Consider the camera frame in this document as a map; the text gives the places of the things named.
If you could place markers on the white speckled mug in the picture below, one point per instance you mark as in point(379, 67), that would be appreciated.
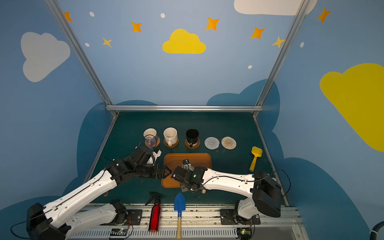
point(171, 134)

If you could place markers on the grey felt round coaster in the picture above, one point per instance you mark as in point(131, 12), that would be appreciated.
point(212, 143)

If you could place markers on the aluminium corner post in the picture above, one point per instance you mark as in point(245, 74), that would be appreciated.
point(59, 15)
point(290, 37)

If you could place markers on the aluminium right corner post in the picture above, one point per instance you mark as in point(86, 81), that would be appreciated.
point(290, 37)

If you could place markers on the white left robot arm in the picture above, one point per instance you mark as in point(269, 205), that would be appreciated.
point(62, 218)

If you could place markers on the circuit board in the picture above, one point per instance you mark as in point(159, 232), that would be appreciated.
point(119, 233)
point(243, 234)

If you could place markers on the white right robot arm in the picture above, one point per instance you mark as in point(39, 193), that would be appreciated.
point(263, 193)

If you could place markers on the yellow toy shovel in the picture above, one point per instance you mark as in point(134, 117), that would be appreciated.
point(257, 153)

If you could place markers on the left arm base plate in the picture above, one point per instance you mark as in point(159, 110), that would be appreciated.
point(133, 217)

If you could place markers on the black mug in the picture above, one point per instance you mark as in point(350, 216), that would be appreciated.
point(192, 136)

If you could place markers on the woven rattan round coaster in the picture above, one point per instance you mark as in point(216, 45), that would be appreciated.
point(151, 142)

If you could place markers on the aluminium left corner post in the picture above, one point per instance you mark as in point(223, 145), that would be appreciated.
point(59, 15)

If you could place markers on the purple mug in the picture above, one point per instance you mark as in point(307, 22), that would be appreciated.
point(150, 132)

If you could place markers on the orange wooden tray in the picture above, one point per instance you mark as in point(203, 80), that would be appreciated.
point(174, 160)

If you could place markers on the left circuit board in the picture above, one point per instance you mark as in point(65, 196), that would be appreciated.
point(119, 233)

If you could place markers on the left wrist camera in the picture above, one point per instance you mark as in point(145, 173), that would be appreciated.
point(146, 156)

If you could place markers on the brown wooden round coaster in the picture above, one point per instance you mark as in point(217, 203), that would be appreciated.
point(173, 144)

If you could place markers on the aluminium horizontal back rail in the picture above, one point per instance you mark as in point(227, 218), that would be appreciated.
point(138, 108)

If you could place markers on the red spray bottle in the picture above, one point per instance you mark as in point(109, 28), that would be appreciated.
point(155, 211)

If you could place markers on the white woven round coaster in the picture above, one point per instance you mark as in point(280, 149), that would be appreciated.
point(229, 143)

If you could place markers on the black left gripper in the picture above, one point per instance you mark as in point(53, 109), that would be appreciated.
point(161, 171)

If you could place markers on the right circuit board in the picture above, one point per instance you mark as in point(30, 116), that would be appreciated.
point(243, 234)

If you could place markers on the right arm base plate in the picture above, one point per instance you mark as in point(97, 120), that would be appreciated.
point(231, 217)

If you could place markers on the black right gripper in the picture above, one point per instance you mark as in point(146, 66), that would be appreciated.
point(176, 172)

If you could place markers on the blue garden trowel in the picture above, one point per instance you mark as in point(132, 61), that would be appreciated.
point(179, 206)

